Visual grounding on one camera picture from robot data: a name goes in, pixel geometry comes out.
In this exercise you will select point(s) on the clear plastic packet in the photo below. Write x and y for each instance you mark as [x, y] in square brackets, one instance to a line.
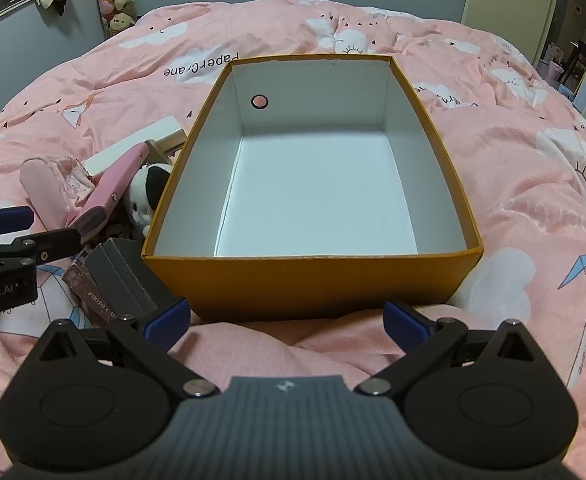
[77, 177]

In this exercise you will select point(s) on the brown card box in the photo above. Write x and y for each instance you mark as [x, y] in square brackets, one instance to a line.
[87, 290]

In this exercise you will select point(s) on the black and white cow plush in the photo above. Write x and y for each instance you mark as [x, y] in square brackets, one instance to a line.
[145, 195]

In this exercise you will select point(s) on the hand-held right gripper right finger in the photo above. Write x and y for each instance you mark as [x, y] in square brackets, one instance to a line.
[404, 322]

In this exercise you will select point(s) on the cream door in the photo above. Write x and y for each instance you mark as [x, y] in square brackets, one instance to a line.
[513, 0]

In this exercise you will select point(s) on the pink hair straightener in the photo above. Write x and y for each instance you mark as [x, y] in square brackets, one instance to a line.
[108, 187]

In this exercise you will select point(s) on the dark chair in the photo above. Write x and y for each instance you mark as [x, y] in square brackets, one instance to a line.
[580, 52]

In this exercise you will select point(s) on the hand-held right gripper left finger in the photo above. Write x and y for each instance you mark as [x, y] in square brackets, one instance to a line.
[165, 319]

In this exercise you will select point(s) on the pink printed blanket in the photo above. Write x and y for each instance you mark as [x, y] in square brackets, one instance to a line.
[498, 125]

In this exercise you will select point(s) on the white long box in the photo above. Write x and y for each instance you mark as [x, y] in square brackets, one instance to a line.
[165, 130]

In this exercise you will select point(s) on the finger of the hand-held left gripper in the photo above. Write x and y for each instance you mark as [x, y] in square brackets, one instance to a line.
[8, 220]
[48, 247]

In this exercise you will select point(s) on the cream flat box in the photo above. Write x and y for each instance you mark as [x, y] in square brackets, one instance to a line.
[110, 160]

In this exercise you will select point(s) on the orange cardboard box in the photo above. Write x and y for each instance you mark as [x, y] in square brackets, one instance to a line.
[323, 285]

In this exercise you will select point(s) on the grey ribbed box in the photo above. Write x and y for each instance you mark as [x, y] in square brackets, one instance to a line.
[123, 275]

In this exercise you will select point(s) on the grey shelf ledge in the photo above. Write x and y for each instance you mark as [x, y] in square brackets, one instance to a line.
[3, 16]

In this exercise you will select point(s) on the gold box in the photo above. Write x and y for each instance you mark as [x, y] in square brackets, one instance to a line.
[159, 151]

